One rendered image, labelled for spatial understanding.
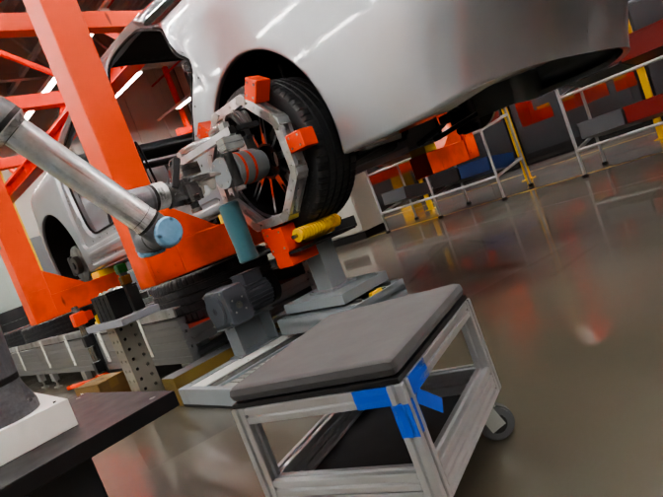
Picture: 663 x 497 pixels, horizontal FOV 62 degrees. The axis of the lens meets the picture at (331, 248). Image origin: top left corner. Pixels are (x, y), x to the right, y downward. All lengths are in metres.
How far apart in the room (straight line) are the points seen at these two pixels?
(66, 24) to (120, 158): 0.60
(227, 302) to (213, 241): 0.38
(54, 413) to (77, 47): 1.69
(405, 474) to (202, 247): 1.91
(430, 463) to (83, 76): 2.22
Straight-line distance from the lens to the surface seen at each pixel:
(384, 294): 2.36
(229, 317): 2.44
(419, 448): 0.89
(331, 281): 2.43
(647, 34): 5.25
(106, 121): 2.63
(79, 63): 2.71
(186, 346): 2.68
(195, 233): 2.65
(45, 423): 1.52
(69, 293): 4.42
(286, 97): 2.25
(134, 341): 2.60
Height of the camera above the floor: 0.59
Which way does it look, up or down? 4 degrees down
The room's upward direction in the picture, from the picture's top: 21 degrees counter-clockwise
